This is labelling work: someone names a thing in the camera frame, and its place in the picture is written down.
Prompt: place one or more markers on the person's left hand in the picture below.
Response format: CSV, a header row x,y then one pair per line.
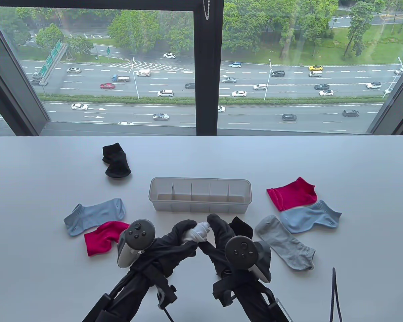
x,y
168,248

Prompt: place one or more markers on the person's right hand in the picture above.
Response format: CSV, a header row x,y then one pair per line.
x,y
216,251

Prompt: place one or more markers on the white sock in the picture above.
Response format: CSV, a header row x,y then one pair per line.
x,y
193,236
204,227

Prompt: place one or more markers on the black sock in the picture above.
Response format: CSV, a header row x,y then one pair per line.
x,y
243,228
116,164

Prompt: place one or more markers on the grey sock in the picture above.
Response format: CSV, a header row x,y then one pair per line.
x,y
285,246

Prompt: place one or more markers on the red sock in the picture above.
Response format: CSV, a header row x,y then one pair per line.
x,y
99,239
292,196

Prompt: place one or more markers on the light blue sock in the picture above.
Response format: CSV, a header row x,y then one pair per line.
x,y
309,218
94,214

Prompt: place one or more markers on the person's right forearm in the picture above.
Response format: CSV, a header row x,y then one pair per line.
x,y
252,302

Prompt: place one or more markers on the person's left forearm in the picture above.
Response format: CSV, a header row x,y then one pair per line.
x,y
121,302

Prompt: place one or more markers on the grey handheld controller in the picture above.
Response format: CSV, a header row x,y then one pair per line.
x,y
240,251
139,233

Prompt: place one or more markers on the clear plastic divided organizer box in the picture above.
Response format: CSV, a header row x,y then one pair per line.
x,y
201,206

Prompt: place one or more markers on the black box with white label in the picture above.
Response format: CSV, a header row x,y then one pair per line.
x,y
278,307

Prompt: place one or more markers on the green road sign gantry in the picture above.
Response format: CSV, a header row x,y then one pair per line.
x,y
48,62

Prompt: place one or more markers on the dark window frame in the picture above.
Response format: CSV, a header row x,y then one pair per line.
x,y
206,84

